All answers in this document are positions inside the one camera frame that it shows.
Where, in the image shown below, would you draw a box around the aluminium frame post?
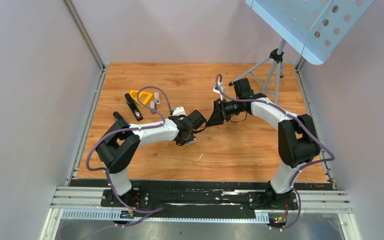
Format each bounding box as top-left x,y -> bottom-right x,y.
62,0 -> 106,72

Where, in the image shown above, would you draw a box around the yellow plastic triangle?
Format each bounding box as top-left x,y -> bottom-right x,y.
129,90 -> 154,108

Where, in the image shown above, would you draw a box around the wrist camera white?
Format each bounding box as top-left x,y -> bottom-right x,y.
212,83 -> 226,101
171,106 -> 186,116

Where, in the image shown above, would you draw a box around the grey white stapler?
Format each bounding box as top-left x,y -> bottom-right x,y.
149,101 -> 157,114

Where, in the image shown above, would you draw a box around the pink stapler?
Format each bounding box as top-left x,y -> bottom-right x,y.
153,92 -> 161,105

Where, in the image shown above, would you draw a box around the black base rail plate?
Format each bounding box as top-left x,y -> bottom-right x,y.
100,178 -> 307,221

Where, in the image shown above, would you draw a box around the light blue music stand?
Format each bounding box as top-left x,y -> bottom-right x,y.
238,0 -> 373,103

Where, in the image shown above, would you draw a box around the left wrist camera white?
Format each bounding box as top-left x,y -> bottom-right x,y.
171,106 -> 186,116

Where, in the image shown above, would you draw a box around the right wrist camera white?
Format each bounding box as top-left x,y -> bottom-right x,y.
212,83 -> 226,101

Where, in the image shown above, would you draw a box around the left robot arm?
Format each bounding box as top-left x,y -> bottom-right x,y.
94,110 -> 207,207

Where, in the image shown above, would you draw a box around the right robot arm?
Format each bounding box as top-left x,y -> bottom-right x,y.
206,74 -> 321,209

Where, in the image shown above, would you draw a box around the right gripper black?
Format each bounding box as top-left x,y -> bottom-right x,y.
206,98 -> 243,127

